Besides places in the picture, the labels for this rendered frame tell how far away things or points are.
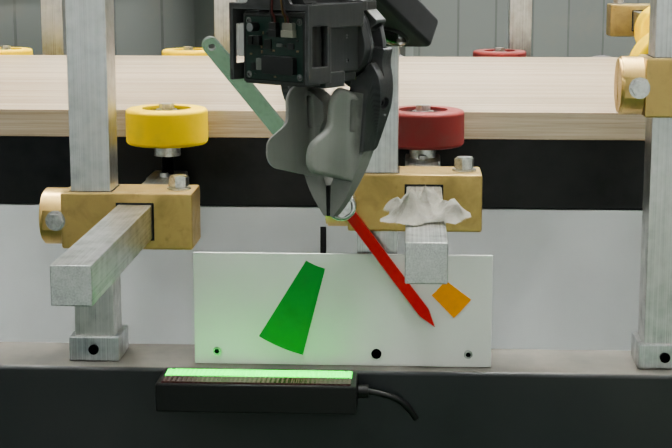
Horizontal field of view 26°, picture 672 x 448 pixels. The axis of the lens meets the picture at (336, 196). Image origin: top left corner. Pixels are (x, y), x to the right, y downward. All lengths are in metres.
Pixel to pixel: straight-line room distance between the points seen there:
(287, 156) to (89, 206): 0.31
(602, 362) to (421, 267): 0.34
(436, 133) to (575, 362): 0.25
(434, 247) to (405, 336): 0.27
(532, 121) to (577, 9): 5.49
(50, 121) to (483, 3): 5.24
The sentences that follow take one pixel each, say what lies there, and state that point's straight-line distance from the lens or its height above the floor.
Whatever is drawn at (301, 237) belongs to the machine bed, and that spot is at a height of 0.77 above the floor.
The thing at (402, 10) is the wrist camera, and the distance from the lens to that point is 1.04.
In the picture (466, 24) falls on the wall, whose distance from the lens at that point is 6.61.
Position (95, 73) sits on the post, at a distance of 1.27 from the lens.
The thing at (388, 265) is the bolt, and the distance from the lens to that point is 1.26.
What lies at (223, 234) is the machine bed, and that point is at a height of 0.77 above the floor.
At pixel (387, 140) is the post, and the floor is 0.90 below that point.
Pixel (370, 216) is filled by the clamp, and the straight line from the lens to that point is 1.25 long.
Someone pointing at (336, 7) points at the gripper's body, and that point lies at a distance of 0.96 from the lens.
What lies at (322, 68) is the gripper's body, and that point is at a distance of 0.95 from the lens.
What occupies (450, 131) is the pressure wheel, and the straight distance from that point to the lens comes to 1.39.
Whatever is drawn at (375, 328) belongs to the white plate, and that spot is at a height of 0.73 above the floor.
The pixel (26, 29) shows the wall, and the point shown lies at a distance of 5.81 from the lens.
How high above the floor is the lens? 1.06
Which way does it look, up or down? 10 degrees down
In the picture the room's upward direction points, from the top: straight up
